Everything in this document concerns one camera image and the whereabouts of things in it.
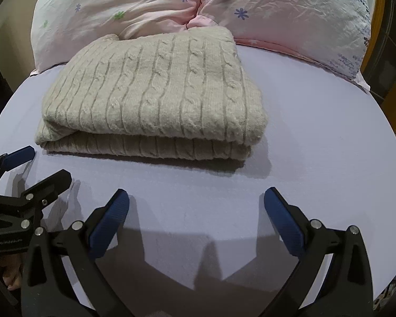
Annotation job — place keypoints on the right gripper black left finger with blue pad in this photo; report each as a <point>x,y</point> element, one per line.
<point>46,289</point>

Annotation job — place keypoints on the pink floral right pillow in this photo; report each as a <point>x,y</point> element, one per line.
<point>333,34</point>

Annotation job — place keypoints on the pink floral pillow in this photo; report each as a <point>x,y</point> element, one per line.
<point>333,34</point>
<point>61,28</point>

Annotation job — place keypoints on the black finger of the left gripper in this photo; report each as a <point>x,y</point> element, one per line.
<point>46,191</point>

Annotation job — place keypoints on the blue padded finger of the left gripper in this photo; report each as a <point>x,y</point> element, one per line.
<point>15,159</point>

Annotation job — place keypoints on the lavender bed sheet mattress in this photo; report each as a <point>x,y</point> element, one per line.
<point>197,240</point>

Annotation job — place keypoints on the wooden bed frame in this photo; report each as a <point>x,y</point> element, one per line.
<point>379,63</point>

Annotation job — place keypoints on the pink floral left pillow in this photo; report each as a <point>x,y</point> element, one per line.
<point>61,28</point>

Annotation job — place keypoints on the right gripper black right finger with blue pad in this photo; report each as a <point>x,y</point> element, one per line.
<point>347,288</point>

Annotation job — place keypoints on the beige cable knit sweater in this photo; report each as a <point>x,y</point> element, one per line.
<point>172,96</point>

